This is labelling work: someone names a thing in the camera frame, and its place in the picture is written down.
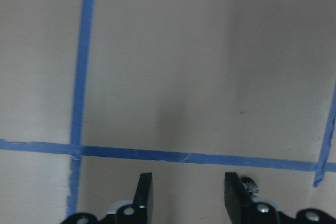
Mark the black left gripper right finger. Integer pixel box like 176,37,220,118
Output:
224,172,262,224

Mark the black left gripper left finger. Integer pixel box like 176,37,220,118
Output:
132,173,153,224

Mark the small black bearing gear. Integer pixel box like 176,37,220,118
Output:
241,177,259,198

